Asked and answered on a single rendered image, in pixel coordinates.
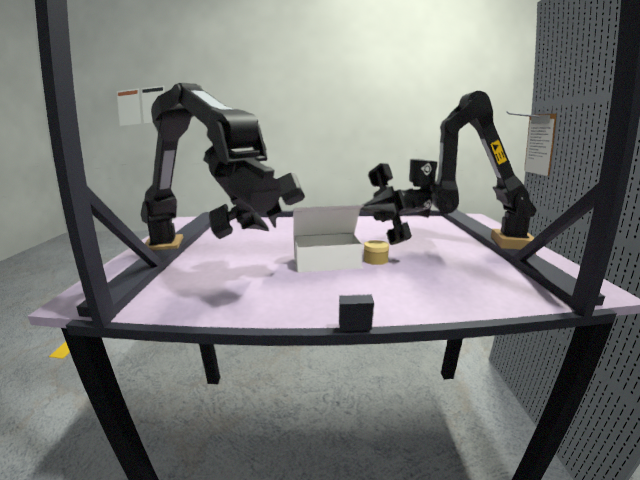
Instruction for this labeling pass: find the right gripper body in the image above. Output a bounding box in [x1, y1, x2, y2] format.
[368, 163, 420, 245]

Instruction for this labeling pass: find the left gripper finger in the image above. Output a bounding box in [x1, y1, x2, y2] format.
[266, 201, 282, 228]
[241, 213, 270, 231]

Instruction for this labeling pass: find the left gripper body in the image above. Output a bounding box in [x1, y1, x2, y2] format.
[209, 172, 305, 239]

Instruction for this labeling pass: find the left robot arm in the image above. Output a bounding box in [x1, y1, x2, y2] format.
[140, 83, 282, 246]

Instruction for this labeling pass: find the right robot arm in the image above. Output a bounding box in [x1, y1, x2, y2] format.
[409, 91, 537, 239]

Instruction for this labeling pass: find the white printed sheet of paper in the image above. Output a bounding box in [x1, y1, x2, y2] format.
[525, 119, 554, 176]

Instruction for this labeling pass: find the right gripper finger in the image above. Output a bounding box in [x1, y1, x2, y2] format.
[362, 186, 392, 207]
[360, 203, 397, 222]

